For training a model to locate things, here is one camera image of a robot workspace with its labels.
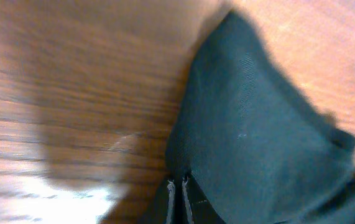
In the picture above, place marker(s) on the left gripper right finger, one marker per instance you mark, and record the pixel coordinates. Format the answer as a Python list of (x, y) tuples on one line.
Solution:
[(196, 207)]

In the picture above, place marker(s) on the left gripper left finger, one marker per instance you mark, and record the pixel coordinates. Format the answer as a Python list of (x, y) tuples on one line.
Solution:
[(161, 210)]

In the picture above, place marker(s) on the black polo shirt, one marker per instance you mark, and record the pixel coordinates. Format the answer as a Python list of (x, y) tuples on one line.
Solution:
[(259, 152)]

